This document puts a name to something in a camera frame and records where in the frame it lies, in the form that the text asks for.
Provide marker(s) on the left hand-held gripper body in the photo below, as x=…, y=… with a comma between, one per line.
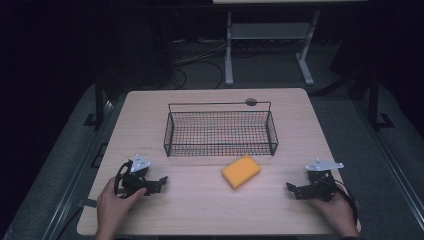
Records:
x=137, y=170

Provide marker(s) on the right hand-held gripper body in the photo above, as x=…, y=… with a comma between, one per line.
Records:
x=320, y=180

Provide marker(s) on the person's right hand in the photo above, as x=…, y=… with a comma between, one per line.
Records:
x=336, y=213

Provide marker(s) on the person's left hand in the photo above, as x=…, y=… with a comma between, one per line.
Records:
x=115, y=206

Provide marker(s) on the yellow sponge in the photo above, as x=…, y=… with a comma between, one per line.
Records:
x=240, y=171

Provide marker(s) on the dark round table knob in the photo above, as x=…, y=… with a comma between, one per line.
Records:
x=251, y=101

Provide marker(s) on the white metal stand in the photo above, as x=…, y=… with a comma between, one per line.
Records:
x=270, y=31

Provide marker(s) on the grey metal rail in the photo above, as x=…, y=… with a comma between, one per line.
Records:
x=393, y=163
x=76, y=180

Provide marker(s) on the black metal post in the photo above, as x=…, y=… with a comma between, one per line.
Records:
x=374, y=100
x=99, y=103

